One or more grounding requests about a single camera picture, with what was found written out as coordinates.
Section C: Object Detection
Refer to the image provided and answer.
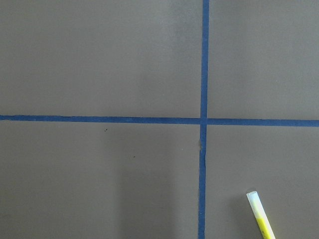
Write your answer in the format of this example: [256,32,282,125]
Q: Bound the yellow highlighter pen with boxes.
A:
[246,191,276,239]

